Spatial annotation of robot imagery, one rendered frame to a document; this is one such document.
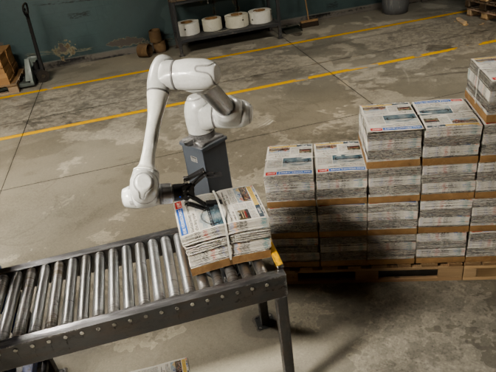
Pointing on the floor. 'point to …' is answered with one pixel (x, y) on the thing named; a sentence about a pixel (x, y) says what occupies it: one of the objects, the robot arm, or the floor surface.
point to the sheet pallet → (9, 71)
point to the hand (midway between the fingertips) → (219, 187)
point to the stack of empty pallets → (476, 7)
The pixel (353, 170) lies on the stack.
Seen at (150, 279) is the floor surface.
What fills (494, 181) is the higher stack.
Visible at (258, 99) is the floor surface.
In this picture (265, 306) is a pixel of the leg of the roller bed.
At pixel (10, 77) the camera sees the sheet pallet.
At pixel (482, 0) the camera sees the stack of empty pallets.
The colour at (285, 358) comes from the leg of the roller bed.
